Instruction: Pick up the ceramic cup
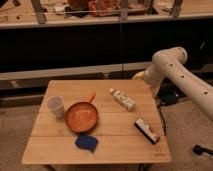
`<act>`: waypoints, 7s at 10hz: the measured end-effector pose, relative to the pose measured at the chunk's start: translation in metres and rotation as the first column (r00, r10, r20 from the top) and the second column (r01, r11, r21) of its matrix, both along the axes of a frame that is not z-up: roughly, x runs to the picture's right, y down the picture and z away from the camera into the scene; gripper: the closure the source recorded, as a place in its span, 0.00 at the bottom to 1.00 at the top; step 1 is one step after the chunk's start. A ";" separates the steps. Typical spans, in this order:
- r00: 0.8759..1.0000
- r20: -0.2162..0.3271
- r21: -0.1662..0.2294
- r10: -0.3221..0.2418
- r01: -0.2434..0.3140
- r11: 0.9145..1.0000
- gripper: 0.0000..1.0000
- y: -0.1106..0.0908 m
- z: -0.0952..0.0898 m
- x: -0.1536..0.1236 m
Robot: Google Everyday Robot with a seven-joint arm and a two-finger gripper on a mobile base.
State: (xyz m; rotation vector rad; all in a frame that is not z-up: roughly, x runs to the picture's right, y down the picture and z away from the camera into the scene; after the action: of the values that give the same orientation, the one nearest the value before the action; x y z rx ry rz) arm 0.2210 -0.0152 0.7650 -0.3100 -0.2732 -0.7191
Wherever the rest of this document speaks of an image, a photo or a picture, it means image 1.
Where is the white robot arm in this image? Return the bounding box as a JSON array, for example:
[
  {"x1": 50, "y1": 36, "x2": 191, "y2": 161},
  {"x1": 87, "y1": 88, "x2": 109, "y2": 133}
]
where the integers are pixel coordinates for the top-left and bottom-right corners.
[{"x1": 133, "y1": 47, "x2": 213, "y2": 122}]

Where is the black power adapter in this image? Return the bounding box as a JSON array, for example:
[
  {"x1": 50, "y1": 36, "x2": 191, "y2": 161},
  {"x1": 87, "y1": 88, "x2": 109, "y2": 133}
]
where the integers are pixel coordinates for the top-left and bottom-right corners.
[{"x1": 160, "y1": 92, "x2": 179, "y2": 106}]

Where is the wooden table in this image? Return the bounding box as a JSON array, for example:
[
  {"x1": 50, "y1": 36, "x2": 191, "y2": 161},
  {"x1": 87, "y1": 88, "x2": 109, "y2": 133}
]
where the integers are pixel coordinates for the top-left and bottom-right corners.
[{"x1": 22, "y1": 80, "x2": 171, "y2": 165}]

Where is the orange frying pan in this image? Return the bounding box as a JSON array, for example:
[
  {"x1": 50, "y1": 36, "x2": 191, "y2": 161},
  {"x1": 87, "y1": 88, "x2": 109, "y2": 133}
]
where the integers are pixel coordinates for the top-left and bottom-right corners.
[{"x1": 65, "y1": 92, "x2": 98, "y2": 133}]

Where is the blue sponge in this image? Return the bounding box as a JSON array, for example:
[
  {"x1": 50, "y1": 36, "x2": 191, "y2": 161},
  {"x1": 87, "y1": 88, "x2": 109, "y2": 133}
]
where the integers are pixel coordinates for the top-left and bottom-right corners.
[{"x1": 75, "y1": 134, "x2": 98, "y2": 153}]

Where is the orange object on shelf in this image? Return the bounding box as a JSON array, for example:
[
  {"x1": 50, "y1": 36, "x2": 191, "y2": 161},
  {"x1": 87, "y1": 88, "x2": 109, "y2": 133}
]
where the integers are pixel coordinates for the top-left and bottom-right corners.
[{"x1": 88, "y1": 0, "x2": 119, "y2": 17}]

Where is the black object on floor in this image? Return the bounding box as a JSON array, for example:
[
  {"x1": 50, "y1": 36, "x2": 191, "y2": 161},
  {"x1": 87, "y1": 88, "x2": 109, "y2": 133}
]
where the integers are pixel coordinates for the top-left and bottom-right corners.
[{"x1": 193, "y1": 145, "x2": 213, "y2": 155}]

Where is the wooden shelf bench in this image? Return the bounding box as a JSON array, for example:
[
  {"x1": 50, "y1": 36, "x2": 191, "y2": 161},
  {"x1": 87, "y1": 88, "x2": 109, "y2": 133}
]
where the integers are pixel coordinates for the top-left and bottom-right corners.
[{"x1": 0, "y1": 0, "x2": 213, "y2": 29}]

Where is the black cable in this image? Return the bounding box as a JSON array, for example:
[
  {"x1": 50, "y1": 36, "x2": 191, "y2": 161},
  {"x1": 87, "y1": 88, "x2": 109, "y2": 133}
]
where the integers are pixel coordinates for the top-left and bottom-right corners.
[{"x1": 157, "y1": 103, "x2": 167, "y2": 136}]

